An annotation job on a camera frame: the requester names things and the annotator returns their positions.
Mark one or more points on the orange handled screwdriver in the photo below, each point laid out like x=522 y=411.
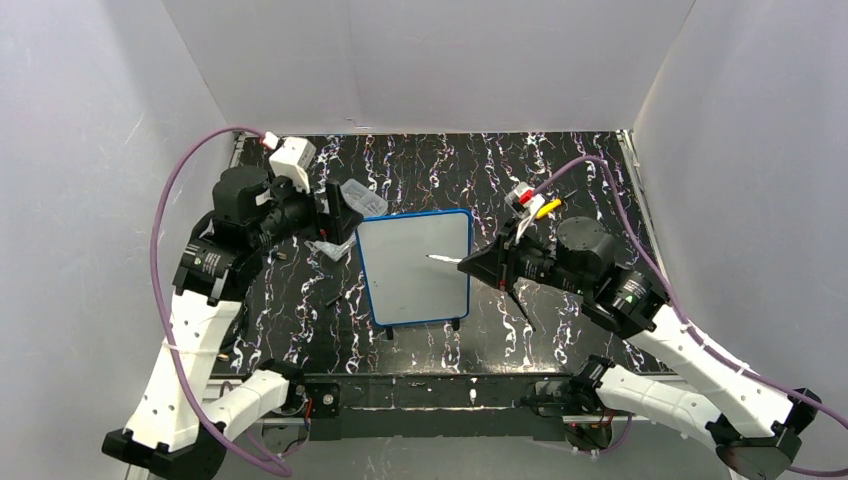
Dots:
x=524 y=313

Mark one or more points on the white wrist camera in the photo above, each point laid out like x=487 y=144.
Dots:
x=291 y=159
x=525 y=204

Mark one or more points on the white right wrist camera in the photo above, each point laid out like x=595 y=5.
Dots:
x=525 y=204

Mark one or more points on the white marker pen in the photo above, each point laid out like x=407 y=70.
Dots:
x=443 y=259

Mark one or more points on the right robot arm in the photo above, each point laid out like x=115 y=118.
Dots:
x=753 y=429

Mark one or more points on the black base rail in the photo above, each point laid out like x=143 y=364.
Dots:
x=538 y=406

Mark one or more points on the yellow handled tool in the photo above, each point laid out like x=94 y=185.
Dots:
x=549 y=207

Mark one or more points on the clear plastic screw box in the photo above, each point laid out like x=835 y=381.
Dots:
x=360 y=199

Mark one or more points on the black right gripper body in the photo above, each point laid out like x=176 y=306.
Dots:
x=502 y=263

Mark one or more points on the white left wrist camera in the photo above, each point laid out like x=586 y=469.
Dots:
x=291 y=159

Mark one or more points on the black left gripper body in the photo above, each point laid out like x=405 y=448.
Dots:
x=333 y=213

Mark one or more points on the blue framed whiteboard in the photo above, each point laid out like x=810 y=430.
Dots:
x=403 y=286

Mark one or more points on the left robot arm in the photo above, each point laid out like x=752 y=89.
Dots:
x=172 y=433

